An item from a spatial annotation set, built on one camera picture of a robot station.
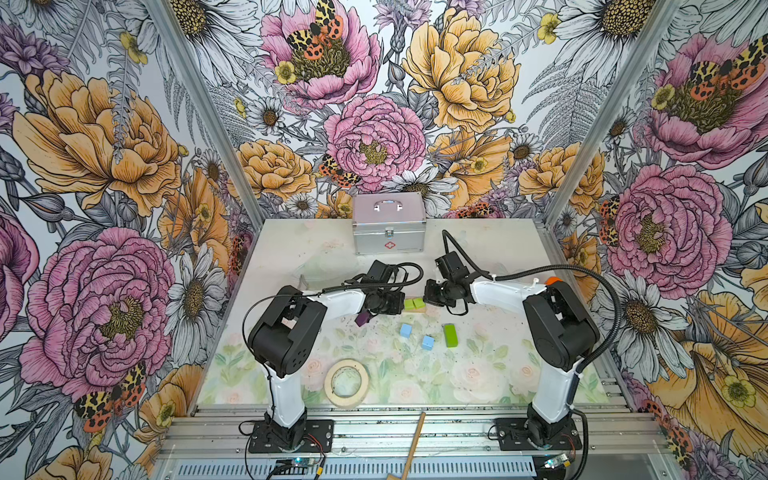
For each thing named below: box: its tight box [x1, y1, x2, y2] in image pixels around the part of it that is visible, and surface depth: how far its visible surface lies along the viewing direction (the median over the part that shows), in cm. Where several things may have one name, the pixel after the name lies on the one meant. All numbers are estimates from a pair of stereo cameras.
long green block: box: [442, 323, 459, 348], surface depth 93 cm
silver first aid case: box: [352, 192, 427, 255], surface depth 107 cm
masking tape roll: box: [324, 358, 370, 409], surface depth 81 cm
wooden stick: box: [388, 412, 427, 480], surface depth 74 cm
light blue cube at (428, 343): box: [422, 335, 435, 351], surface depth 91 cm
